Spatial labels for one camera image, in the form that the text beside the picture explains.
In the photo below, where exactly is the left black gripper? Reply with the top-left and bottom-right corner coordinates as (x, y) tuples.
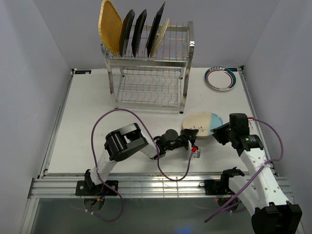
(165, 128), (198, 152)

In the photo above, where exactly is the cream and blue round plate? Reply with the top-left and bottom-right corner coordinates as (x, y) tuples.
(182, 112), (223, 137)

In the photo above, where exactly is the white plate teal red rim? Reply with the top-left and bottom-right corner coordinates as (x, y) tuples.
(204, 66), (236, 92)

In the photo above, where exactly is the beige floral square plate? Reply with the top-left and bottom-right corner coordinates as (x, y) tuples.
(146, 2), (165, 57)

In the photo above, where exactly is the round woven bamboo plate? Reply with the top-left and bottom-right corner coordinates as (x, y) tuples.
(150, 18), (170, 57)

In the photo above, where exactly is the black floral square plate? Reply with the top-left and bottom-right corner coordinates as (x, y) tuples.
(119, 9), (135, 57)
(131, 9), (147, 57)

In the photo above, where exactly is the square woven bamboo plate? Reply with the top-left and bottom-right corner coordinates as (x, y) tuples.
(98, 0), (122, 56)

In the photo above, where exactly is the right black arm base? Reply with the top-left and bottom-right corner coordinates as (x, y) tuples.
(199, 179), (234, 195)

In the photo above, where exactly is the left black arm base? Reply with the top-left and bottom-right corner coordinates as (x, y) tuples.
(75, 180), (117, 197)

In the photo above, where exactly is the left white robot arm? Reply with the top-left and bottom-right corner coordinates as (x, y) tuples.
(84, 123), (200, 195)

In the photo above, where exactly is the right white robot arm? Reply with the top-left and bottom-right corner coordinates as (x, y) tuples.
(205, 113), (302, 234)

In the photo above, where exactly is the steel two-tier dish rack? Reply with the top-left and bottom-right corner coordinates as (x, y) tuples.
(100, 21), (195, 114)

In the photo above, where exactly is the right blue table label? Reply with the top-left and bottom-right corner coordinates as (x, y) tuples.
(227, 68), (238, 72)

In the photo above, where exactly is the blue table label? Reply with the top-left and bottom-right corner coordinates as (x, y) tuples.
(75, 70), (92, 75)
(227, 68), (238, 72)

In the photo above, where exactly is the left blue table label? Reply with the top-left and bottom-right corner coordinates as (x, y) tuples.
(75, 70), (92, 75)

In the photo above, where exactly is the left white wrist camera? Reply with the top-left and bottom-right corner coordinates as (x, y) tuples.
(191, 146), (201, 158)

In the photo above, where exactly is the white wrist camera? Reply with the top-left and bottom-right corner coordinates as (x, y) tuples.
(191, 146), (201, 158)
(248, 117), (254, 129)

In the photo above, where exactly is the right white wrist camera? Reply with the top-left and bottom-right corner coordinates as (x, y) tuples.
(248, 117), (254, 129)

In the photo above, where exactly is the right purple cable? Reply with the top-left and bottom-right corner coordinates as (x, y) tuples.
(204, 117), (284, 224)

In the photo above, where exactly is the aluminium front rail frame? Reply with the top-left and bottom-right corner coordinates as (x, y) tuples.
(20, 176), (304, 234)

